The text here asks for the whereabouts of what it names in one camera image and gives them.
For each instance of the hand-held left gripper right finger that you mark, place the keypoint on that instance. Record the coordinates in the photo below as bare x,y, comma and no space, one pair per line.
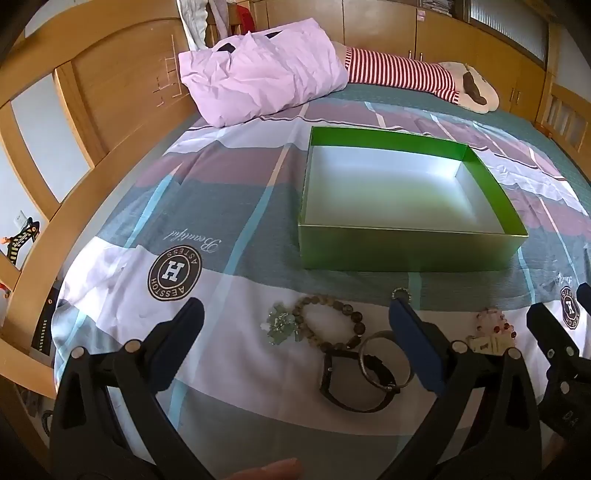
415,346

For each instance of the wooden wardrobe cabinets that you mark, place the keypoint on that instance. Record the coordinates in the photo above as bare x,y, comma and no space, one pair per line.
378,23

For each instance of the red garment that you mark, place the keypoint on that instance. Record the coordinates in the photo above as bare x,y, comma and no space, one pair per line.
247,16

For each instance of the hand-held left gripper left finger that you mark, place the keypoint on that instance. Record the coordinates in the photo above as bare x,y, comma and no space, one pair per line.
180,341

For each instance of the wooden headboard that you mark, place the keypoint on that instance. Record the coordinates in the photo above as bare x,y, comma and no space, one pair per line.
120,83

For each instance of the window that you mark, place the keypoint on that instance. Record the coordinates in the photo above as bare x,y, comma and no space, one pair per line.
508,23

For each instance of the wooden footboard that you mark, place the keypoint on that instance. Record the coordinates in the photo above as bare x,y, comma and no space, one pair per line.
565,110

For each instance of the white wall socket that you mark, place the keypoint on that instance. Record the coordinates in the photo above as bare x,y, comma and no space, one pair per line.
21,217

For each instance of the person's left hand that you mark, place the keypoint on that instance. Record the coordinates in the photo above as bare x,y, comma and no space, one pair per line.
270,470

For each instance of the metal bangle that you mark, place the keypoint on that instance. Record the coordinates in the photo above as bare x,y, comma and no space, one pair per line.
362,364

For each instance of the striped plush toy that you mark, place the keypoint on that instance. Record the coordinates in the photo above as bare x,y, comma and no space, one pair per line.
401,69

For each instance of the black device with lights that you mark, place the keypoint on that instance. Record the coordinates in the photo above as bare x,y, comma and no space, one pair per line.
44,323

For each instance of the green cardboard box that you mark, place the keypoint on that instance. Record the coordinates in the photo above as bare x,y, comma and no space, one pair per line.
383,194

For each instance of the white garment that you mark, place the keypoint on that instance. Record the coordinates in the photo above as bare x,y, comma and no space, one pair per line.
196,18

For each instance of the teal bed cover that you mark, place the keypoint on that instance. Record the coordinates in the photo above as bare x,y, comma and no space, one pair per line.
517,134

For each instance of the white wrist watch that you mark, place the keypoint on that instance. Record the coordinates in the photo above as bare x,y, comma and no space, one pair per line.
482,344

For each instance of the pink pillow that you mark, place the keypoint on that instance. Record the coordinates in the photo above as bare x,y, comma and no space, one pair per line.
258,74

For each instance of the plaid printed bed sheet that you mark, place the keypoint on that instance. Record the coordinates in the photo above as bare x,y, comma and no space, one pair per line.
221,221

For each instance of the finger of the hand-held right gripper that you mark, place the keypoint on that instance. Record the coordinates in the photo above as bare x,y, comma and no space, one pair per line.
542,325
584,302

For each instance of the black and yellow toy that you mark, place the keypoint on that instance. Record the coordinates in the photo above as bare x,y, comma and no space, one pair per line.
21,240

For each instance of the black wrist watch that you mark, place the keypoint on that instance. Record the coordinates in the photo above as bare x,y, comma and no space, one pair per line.
328,369

